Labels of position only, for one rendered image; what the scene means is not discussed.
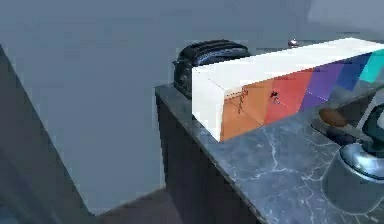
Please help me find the grey metal pot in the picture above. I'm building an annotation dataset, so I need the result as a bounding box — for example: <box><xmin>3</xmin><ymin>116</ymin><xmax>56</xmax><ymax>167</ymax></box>
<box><xmin>321</xmin><ymin>142</ymin><xmax>384</xmax><ymax>215</ymax></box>

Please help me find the dark teal kettle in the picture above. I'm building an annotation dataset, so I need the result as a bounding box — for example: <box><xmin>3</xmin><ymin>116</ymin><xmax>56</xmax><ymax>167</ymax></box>
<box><xmin>361</xmin><ymin>103</ymin><xmax>384</xmax><ymax>145</ymax></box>

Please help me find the white rainbow striped box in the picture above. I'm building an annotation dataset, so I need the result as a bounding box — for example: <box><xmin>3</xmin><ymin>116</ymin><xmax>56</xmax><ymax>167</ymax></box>
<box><xmin>191</xmin><ymin>37</ymin><xmax>384</xmax><ymax>143</ymax></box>

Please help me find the brown potato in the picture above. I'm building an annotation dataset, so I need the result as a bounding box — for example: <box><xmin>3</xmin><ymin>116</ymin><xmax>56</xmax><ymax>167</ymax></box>
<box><xmin>318</xmin><ymin>107</ymin><xmax>349</xmax><ymax>128</ymax></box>

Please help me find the black toaster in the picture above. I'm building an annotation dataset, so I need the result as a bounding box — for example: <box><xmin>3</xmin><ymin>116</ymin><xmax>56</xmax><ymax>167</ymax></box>
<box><xmin>172</xmin><ymin>39</ymin><xmax>252</xmax><ymax>100</ymax></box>

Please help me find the dark marble kitchen counter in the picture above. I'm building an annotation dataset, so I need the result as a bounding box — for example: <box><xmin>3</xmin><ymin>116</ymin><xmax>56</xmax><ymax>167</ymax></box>
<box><xmin>154</xmin><ymin>77</ymin><xmax>384</xmax><ymax>224</ymax></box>

